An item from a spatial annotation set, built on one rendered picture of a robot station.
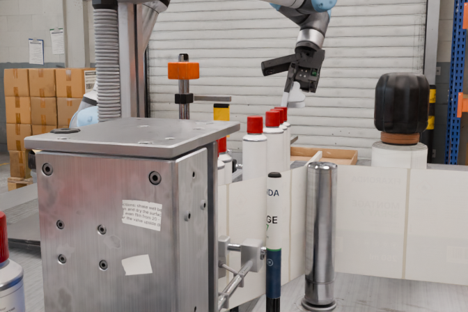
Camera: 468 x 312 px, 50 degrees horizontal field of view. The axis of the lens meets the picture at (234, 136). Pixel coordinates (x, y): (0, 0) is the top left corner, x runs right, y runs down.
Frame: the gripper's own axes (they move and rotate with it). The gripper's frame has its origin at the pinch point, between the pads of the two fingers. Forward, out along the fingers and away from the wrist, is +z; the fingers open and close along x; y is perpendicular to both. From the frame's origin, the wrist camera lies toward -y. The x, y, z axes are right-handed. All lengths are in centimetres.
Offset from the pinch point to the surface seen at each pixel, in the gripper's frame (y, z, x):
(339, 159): 17, -12, 58
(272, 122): 2.0, 13.4, -20.3
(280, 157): 5.3, 19.6, -16.2
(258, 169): 3.1, 26.8, -26.5
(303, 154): 3, -11, 61
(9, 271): -2, 59, -88
